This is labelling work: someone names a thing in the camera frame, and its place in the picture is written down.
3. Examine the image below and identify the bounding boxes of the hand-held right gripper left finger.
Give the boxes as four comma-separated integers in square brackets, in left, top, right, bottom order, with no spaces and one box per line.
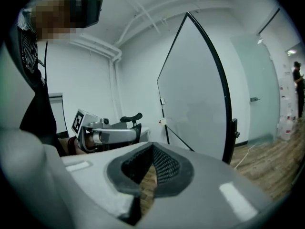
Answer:
[0,125,157,229]

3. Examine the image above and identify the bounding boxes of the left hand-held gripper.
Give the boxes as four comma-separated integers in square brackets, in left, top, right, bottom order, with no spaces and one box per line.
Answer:
[71,108,140,153]

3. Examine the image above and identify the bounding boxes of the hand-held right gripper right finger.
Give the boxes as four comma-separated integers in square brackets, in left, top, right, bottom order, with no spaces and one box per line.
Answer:
[142,142,275,229]

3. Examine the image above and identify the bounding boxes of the white board black frame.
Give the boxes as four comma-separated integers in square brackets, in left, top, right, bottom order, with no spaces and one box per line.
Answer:
[156,11,241,165]

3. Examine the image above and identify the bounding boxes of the person's left forearm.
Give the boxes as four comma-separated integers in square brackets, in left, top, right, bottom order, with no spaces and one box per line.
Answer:
[58,137,84,156]

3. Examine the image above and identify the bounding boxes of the person's left hand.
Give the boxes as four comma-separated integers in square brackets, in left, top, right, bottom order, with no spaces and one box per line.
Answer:
[83,132,98,152]

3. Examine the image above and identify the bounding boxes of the black office chair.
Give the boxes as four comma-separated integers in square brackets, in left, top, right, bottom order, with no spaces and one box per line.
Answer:
[120,112,143,144]

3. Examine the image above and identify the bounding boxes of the white office desk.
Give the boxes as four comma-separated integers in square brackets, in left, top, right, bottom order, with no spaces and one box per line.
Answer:
[139,127,152,143]

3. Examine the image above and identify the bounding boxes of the red wrist bands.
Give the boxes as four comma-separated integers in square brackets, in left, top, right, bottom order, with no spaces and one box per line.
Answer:
[67,137,78,155]

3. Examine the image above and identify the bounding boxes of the white easel board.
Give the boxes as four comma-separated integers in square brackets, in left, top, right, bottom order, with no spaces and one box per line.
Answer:
[48,92,70,138]

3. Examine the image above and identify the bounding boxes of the person's black garment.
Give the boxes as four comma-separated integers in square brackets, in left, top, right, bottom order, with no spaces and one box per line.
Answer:
[4,25,70,157]

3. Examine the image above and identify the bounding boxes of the frosted glass door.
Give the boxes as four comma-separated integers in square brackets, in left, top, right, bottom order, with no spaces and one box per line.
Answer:
[229,33,281,144]

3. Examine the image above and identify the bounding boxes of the person's striped shirt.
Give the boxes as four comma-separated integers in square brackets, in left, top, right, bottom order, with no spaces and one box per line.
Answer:
[17,7,46,75]

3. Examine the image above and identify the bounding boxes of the person's head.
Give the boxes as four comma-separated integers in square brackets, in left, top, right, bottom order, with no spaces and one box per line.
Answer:
[30,0,84,42]

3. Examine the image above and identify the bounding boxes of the white cable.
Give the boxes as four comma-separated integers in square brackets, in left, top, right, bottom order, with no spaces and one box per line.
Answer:
[234,144,256,169]

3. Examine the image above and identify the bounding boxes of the white wall pipes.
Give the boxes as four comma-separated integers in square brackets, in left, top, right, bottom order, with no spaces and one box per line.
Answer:
[68,34,123,119]

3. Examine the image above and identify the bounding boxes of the black head-mounted camera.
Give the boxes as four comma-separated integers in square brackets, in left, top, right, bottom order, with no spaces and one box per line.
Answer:
[77,0,103,29]

